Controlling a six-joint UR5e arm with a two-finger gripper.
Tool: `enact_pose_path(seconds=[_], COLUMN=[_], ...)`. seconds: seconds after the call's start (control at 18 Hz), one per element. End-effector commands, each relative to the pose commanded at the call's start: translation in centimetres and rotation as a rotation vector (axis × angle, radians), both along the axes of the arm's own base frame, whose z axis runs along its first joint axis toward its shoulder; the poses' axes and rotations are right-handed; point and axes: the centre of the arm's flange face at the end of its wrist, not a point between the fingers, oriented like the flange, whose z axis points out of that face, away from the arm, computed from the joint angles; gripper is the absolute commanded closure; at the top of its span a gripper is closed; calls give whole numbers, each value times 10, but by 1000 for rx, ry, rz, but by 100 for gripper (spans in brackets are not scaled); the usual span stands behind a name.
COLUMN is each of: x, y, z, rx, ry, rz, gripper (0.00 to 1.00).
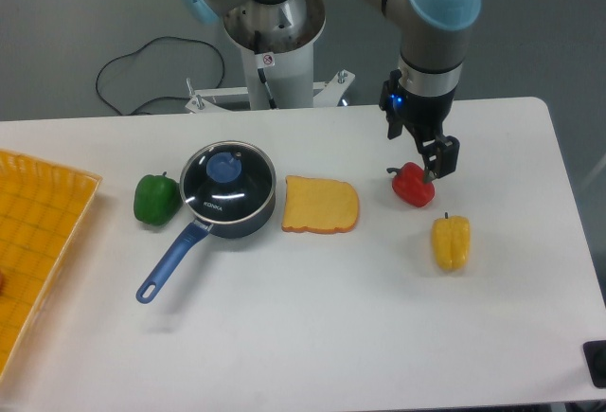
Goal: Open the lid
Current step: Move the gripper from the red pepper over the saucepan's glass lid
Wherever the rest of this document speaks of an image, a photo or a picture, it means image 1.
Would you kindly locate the red bell pepper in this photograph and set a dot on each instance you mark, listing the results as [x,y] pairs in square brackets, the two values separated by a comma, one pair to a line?
[408,184]

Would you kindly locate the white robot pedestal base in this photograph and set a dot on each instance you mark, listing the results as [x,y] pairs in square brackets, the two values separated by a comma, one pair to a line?
[276,45]

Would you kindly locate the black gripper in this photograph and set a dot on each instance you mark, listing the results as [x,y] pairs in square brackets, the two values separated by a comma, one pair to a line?
[423,118]

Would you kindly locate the yellow bell pepper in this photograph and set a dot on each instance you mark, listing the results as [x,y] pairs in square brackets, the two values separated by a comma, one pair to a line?
[451,242]

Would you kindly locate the toast bread slice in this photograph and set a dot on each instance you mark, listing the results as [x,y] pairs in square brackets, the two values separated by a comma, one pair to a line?
[319,206]

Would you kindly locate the glass pot lid blue knob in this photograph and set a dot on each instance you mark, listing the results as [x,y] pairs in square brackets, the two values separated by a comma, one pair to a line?
[230,186]

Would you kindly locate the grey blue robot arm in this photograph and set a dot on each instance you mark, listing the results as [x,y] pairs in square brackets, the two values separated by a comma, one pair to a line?
[435,35]

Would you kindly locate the blue saucepan with handle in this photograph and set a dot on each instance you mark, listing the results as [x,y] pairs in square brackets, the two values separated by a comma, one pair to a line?
[189,246]

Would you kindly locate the green bell pepper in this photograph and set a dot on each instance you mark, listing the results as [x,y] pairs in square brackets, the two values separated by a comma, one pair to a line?
[156,199]

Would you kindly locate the yellow woven basket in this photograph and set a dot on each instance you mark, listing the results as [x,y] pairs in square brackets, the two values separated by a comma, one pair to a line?
[42,206]

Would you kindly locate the black table corner device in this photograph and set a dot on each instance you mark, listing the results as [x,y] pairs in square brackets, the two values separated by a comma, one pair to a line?
[595,356]

